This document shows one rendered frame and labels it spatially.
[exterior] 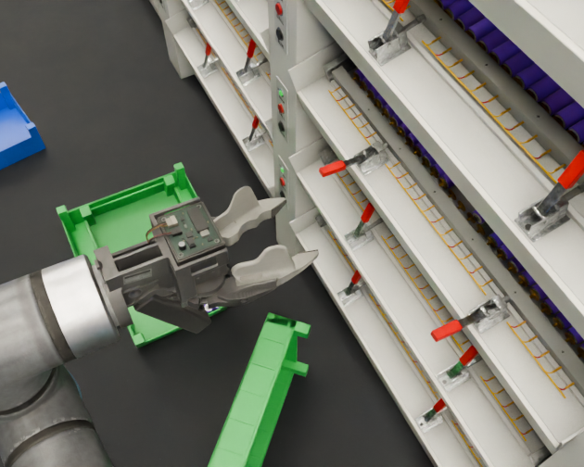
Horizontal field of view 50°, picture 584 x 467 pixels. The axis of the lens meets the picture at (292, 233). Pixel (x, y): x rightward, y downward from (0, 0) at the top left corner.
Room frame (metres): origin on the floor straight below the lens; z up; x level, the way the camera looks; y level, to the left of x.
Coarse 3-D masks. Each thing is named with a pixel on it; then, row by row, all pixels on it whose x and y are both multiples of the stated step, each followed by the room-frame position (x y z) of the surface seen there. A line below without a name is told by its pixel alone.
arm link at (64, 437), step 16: (48, 432) 0.18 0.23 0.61; (64, 432) 0.18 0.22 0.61; (80, 432) 0.19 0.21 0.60; (16, 448) 0.17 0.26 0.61; (32, 448) 0.17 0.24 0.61; (48, 448) 0.17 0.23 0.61; (64, 448) 0.17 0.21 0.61; (80, 448) 0.17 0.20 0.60; (96, 448) 0.17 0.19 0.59; (16, 464) 0.16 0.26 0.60; (32, 464) 0.15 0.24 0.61; (48, 464) 0.15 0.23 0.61; (64, 464) 0.15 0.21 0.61; (80, 464) 0.15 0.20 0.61; (96, 464) 0.16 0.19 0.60
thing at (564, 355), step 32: (352, 96) 0.67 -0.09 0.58; (384, 128) 0.61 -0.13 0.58; (416, 160) 0.55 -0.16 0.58; (448, 224) 0.46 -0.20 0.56; (480, 256) 0.40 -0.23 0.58; (480, 288) 0.37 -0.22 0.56; (512, 288) 0.36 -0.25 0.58; (544, 320) 0.32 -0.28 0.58; (544, 352) 0.29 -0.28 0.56; (576, 384) 0.25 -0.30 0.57
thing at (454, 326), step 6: (474, 312) 0.33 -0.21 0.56; (480, 312) 0.33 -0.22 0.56; (486, 312) 0.33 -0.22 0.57; (462, 318) 0.33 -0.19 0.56; (468, 318) 0.33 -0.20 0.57; (474, 318) 0.33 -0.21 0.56; (480, 318) 0.33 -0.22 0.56; (450, 324) 0.32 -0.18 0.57; (456, 324) 0.32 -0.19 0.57; (462, 324) 0.32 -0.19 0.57; (468, 324) 0.32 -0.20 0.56; (438, 330) 0.31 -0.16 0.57; (444, 330) 0.31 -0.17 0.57; (450, 330) 0.31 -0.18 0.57; (456, 330) 0.31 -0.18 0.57; (432, 336) 0.30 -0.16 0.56; (438, 336) 0.30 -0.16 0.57; (444, 336) 0.30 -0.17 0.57
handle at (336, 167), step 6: (360, 156) 0.57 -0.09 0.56; (366, 156) 0.57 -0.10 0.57; (336, 162) 0.56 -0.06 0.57; (342, 162) 0.56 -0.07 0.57; (348, 162) 0.56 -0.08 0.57; (354, 162) 0.56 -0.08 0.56; (360, 162) 0.56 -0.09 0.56; (324, 168) 0.55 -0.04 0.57; (330, 168) 0.55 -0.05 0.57; (336, 168) 0.55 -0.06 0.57; (342, 168) 0.55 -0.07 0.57; (324, 174) 0.54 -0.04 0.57; (330, 174) 0.54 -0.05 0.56
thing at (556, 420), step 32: (320, 64) 0.74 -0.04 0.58; (352, 64) 0.75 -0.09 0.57; (320, 96) 0.71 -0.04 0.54; (320, 128) 0.67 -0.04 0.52; (352, 128) 0.64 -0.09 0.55; (384, 192) 0.53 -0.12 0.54; (448, 192) 0.51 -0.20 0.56; (416, 224) 0.47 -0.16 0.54; (480, 224) 0.46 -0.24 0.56; (416, 256) 0.43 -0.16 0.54; (448, 256) 0.42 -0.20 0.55; (448, 288) 0.38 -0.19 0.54; (512, 320) 0.33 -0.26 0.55; (480, 352) 0.31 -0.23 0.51; (512, 352) 0.29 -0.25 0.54; (576, 352) 0.29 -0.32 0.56; (512, 384) 0.26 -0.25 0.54; (544, 384) 0.26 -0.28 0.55; (544, 416) 0.22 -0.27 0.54; (576, 416) 0.22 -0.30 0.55
